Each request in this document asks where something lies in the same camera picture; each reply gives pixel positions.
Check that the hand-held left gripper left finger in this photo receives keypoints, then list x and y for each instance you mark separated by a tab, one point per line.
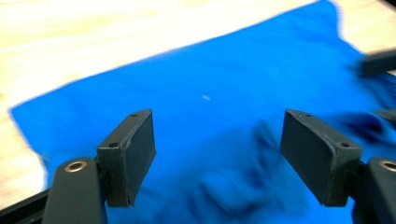
127	161

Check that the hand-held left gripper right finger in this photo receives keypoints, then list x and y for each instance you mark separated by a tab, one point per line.
320	158

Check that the blue printed t-shirt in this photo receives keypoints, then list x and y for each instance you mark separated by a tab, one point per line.
202	62

